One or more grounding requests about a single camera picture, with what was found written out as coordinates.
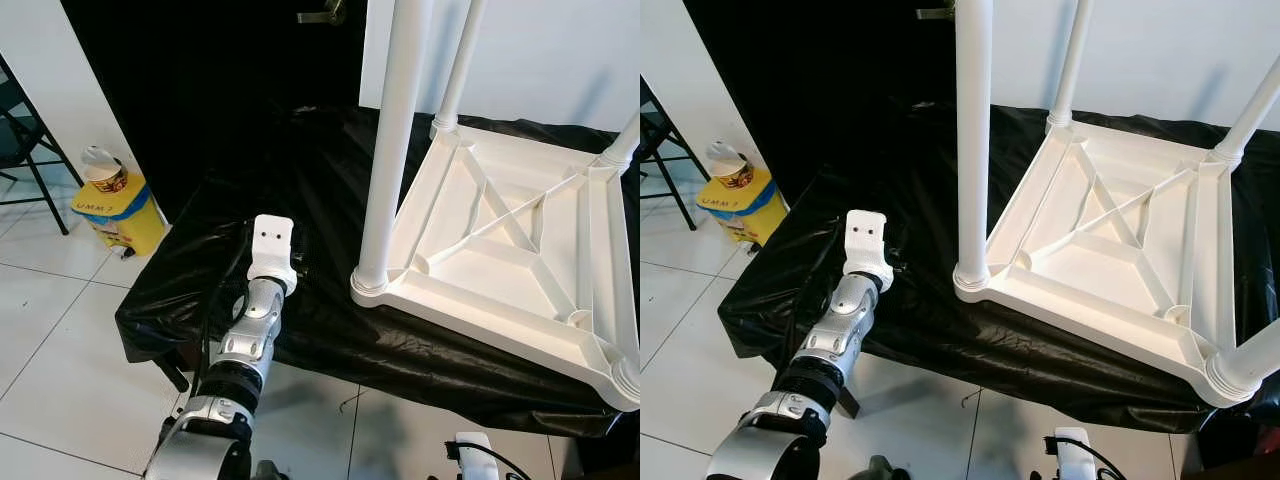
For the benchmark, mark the black plastic cover sheet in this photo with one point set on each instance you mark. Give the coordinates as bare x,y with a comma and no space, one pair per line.
300,180
900,170

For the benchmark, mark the printed paper cup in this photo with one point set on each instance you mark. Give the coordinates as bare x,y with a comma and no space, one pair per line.
730,166
105,170

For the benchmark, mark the black metal chair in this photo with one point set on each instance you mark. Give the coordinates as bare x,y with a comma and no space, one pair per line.
20,130
655,130

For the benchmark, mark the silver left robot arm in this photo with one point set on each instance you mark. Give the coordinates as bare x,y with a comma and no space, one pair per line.
245,340
835,340

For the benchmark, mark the brown wooden table leg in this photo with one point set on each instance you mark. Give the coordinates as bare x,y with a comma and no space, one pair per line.
848,402
175,370

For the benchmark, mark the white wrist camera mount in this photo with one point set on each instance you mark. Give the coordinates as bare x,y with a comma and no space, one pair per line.
1072,458
272,250
476,460
868,245

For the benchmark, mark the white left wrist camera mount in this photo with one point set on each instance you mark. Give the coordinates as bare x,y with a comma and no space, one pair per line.
868,245
272,250

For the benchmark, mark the yellow carton box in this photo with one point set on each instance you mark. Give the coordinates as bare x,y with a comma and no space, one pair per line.
120,215
745,210

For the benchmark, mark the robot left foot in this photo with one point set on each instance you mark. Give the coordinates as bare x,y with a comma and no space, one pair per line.
885,470
270,472

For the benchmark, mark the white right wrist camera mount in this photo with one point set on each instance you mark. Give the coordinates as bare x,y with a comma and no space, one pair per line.
476,460
1072,458

